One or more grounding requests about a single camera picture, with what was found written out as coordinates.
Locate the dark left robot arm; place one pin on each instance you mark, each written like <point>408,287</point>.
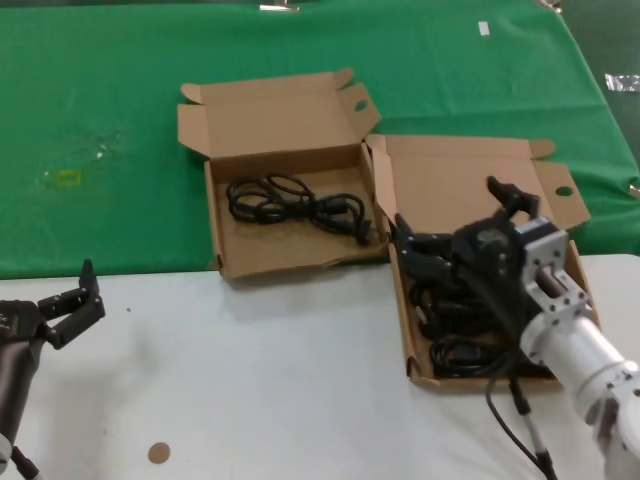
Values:
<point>15,385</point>

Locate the green table cloth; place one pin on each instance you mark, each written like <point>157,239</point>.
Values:
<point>100,75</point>

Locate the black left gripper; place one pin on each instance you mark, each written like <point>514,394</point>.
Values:
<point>20,322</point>

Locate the yellow tape rectangle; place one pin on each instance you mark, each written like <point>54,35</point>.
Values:
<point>67,178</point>

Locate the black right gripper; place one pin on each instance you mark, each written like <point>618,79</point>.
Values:
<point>490,245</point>

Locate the crumpled silver foil piece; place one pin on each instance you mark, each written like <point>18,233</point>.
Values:
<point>622,82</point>

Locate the clear plastic film scrap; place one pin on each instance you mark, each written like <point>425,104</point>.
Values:
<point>102,145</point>

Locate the open brown cardboard box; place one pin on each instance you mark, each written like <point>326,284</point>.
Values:
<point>280,252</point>
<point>440,185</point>

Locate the small white tape piece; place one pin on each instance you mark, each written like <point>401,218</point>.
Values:
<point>483,28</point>

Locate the round brown cardboard disc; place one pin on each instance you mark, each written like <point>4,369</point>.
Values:
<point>159,453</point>

